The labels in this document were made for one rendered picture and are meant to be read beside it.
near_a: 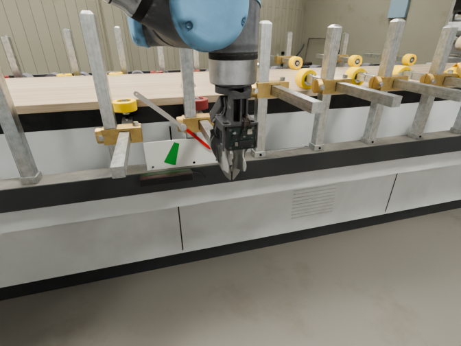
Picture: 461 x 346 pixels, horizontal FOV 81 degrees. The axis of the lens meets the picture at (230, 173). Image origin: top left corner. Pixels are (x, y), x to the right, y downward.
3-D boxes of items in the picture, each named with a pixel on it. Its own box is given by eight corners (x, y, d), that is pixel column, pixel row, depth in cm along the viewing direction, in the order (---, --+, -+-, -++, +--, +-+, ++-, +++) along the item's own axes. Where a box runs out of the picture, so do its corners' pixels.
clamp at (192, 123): (218, 130, 92) (218, 116, 90) (178, 134, 89) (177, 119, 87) (215, 125, 97) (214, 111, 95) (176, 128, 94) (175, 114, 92)
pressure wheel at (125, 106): (145, 129, 101) (140, 97, 96) (129, 135, 95) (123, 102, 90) (129, 126, 104) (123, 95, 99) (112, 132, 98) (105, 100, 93)
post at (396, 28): (373, 147, 116) (406, 18, 94) (366, 148, 115) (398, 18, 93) (367, 145, 119) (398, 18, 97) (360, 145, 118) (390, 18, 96)
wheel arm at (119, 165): (127, 180, 64) (124, 164, 62) (112, 182, 63) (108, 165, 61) (134, 126, 101) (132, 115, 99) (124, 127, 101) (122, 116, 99)
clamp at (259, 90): (289, 97, 93) (290, 82, 91) (252, 99, 90) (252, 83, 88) (280, 93, 99) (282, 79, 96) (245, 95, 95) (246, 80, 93)
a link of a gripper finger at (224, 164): (223, 191, 58) (222, 151, 54) (217, 178, 63) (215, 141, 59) (237, 189, 59) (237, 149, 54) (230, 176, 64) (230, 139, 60)
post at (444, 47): (418, 145, 122) (459, 24, 101) (412, 146, 122) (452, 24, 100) (411, 143, 125) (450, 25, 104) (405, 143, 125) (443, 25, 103)
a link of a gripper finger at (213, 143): (211, 163, 59) (210, 123, 55) (210, 160, 60) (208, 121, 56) (232, 160, 60) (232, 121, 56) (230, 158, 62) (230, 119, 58)
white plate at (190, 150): (221, 162, 98) (221, 136, 93) (147, 171, 92) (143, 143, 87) (221, 161, 98) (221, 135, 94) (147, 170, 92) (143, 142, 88)
